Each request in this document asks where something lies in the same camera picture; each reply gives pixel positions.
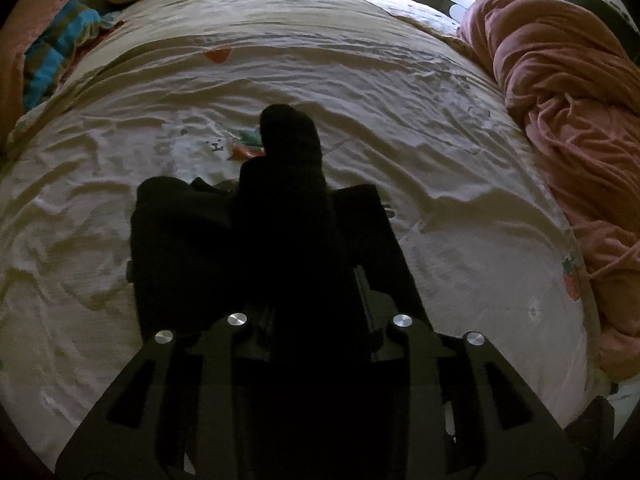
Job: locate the pink quilt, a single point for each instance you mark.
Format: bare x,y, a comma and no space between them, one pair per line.
575,135

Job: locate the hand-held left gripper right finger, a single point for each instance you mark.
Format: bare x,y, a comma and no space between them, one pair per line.
390,285

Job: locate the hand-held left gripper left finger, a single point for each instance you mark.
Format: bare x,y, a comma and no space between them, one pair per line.
210,345

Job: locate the blue striped blanket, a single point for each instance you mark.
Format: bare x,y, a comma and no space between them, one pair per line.
55,45

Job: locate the white printed bed sheet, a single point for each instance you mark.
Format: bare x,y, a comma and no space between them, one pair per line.
400,110

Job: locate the black sock with orange cuff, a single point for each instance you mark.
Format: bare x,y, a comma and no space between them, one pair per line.
290,185

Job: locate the black screen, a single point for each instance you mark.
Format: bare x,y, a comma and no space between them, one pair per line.
595,10

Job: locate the pink pillow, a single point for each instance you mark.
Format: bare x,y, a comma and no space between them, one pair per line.
20,35

